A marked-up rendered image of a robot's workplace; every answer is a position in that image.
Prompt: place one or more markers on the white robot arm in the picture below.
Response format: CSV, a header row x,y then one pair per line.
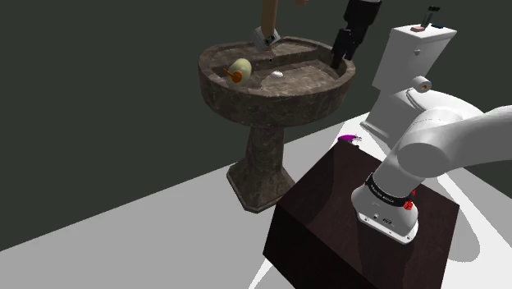
x,y
440,138

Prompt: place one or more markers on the small white round object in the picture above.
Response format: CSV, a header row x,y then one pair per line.
x,y
277,74

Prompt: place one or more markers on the white toilet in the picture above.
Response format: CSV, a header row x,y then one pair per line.
x,y
404,56

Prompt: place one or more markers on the small dark blue object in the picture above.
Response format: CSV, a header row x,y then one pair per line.
x,y
437,26

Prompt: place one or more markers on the toilet paper roll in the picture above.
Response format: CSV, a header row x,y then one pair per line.
x,y
422,84

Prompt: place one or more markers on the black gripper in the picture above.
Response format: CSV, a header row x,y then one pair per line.
x,y
359,18

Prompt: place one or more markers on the magenta curved object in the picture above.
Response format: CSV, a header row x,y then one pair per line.
x,y
347,138

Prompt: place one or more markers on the dark robot stand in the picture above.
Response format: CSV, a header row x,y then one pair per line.
x,y
320,208

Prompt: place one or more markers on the brown marble pedestal sink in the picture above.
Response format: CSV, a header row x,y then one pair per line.
x,y
264,104

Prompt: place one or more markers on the pink soap bar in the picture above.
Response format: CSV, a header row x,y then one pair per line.
x,y
417,28

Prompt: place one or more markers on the green soap bottle orange pump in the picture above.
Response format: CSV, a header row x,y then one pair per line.
x,y
242,68

